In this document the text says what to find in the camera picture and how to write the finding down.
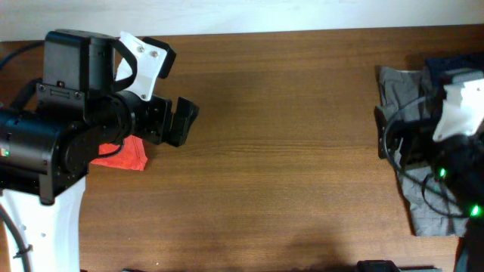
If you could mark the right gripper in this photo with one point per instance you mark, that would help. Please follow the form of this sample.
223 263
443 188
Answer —
416 134

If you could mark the grey garment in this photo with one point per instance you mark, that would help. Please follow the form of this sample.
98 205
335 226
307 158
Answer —
429 202

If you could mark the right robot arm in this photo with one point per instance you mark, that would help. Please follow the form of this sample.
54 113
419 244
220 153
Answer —
448 173

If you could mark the red printed t-shirt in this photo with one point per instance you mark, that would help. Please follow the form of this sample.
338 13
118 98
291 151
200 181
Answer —
131 157

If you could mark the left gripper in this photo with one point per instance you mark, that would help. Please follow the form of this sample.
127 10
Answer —
159 131

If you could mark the navy blue garment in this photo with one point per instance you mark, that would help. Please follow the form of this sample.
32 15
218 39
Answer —
438 65

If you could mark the black base with white slots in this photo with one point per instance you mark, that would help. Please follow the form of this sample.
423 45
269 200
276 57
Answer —
389 266

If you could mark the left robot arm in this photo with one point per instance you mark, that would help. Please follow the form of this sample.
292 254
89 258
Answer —
95 89

